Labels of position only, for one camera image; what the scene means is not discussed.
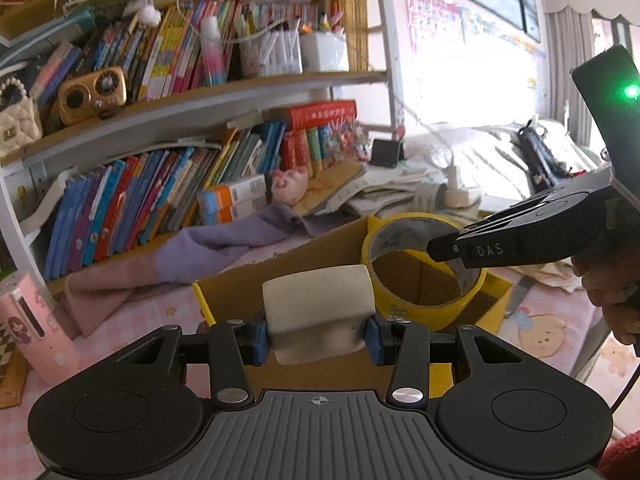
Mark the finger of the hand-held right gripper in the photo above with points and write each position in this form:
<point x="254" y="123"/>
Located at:
<point x="450" y="250"/>

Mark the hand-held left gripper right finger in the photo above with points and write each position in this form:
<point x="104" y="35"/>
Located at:
<point x="372" y="342"/>

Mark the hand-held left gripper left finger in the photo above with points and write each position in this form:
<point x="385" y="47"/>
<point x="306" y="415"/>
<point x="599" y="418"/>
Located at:
<point x="257" y="342"/>

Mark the yellow cardboard box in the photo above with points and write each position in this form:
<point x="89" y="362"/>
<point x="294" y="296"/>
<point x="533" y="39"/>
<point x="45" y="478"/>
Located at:
<point x="240" y="300"/>

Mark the white rectangular block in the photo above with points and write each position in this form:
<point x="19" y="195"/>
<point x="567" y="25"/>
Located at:
<point x="315" y="305"/>

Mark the yellow tape roll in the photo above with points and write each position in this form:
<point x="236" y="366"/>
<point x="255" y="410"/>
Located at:
<point x="380" y="245"/>

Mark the person's right hand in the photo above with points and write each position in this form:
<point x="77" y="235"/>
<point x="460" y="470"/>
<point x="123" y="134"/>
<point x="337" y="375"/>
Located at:
<point x="615" y="290"/>

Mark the white power adapter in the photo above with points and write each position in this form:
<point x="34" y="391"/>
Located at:
<point x="462" y="195"/>

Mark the black printed pouch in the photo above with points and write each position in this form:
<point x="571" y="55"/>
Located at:
<point x="542" y="157"/>

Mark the pile of loose papers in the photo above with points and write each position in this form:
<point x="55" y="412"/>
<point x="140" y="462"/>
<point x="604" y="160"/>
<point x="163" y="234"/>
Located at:
<point x="390" y="190"/>

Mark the white bedding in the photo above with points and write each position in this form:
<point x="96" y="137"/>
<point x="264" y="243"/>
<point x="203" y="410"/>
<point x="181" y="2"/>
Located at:
<point x="490" y="150"/>

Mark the purple pink cloth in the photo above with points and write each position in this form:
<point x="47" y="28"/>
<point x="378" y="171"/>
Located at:
<point x="200" y="255"/>

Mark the pink checkered table mat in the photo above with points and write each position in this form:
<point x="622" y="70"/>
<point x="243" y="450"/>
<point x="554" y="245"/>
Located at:
<point x="150" y="317"/>

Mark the black phone stand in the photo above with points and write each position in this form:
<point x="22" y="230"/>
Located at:
<point x="385" y="152"/>

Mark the orange blue white carton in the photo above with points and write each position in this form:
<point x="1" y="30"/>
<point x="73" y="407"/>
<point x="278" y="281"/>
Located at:
<point x="240" y="212"/>
<point x="235" y="192"/>

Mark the brown cardboard piece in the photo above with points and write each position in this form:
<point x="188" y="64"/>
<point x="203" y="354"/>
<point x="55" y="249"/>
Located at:
<point x="335" y="180"/>

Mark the grey curtain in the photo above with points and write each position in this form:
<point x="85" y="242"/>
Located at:
<point x="565" y="70"/>

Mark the pink pig plush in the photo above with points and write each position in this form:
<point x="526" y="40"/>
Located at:
<point x="289" y="187"/>

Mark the red hardcover book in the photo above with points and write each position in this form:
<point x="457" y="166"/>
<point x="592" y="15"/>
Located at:
<point x="320" y="116"/>

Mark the row of blue spined books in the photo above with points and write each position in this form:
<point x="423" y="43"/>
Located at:
<point x="125" y="200"/>

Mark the pink cartoon tumbler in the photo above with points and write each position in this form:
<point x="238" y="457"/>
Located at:
<point x="35" y="330"/>

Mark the wooden bookshelf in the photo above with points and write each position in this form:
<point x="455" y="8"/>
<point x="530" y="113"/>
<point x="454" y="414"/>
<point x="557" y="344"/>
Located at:
<point x="300" y="79"/>

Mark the white pen holder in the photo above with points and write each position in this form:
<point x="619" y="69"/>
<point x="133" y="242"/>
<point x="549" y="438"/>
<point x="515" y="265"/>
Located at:
<point x="324" y="55"/>

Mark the bamboo slat roll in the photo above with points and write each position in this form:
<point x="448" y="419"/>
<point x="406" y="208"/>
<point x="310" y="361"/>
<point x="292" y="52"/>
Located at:
<point x="354" y="30"/>

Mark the wooden chessboard box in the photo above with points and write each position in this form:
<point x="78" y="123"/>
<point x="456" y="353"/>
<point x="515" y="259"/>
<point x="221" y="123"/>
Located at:
<point x="12" y="375"/>

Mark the person's red garment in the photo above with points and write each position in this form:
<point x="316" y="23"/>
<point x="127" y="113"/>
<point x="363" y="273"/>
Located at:
<point x="625" y="460"/>

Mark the clear pen holder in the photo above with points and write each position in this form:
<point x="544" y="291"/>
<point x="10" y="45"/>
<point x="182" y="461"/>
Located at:
<point x="270" y="57"/>

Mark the pastel gradient bottle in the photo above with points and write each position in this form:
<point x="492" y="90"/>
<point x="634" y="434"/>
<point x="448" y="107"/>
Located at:
<point x="212" y="55"/>

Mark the gold retro radio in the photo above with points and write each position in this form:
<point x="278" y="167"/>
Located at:
<point x="90" y="95"/>

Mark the row of colourful picture books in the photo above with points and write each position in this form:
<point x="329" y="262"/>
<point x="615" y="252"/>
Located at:
<point x="170" y="50"/>

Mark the white quilted handbag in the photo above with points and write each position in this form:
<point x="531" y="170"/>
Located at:
<point x="17" y="130"/>

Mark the white hanging pompom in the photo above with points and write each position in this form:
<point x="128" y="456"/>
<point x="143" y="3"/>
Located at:
<point x="149" y="15"/>

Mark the pink wall poster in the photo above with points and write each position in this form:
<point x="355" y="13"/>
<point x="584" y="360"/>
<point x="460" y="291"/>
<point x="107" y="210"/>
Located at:
<point x="430" y="20"/>

